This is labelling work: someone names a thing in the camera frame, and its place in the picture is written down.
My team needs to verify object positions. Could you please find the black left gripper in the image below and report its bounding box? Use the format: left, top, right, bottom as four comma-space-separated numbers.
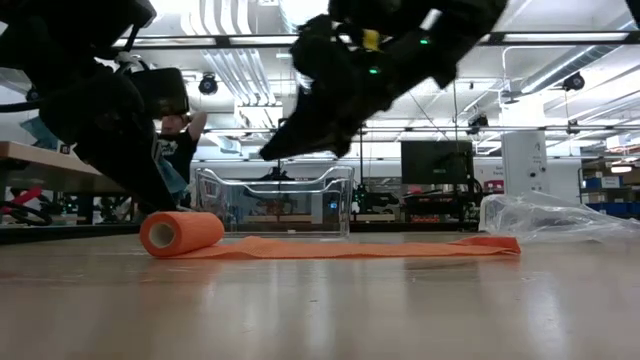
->
38, 64, 179, 213

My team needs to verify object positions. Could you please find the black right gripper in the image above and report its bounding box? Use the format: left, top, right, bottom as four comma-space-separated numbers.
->
258, 13, 402, 162

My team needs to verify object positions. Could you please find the orange elastic bandage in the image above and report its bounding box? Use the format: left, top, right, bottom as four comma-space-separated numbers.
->
138, 210, 522, 260

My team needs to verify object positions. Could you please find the clear plastic zip bag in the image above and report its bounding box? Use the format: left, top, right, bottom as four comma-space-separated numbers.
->
478, 191, 640, 246

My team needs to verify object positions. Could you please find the person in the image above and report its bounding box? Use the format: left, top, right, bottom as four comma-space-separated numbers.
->
157, 110, 209, 209

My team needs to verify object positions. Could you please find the clear plastic bin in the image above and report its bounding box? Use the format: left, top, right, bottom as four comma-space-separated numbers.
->
194, 166, 355, 240

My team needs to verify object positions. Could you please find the small yellow tag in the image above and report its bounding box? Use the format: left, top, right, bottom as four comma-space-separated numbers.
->
362, 28, 383, 52

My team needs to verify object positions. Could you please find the black monitor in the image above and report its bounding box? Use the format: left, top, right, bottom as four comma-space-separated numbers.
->
400, 140, 475, 185

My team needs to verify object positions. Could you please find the white pillar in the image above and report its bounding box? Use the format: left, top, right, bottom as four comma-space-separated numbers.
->
501, 130, 549, 199

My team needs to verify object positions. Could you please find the shelf with blue bins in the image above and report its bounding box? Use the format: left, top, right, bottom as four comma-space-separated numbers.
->
578, 158, 640, 221

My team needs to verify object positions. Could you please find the black table frame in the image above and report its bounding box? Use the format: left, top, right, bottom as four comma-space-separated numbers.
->
0, 219, 640, 246

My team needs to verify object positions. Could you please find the wooden workbench with metal frame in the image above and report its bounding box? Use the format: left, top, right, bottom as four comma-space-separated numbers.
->
0, 140, 126, 197

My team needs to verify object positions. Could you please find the black ceiling camera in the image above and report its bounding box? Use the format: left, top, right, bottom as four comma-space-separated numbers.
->
562, 72, 586, 93
468, 114, 490, 135
198, 73, 220, 96

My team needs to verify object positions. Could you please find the red and black cable hoop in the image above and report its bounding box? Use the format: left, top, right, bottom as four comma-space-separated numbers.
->
0, 185, 54, 227

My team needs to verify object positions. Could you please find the silver ceiling duct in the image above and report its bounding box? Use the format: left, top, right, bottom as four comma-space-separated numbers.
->
519, 44, 640, 96

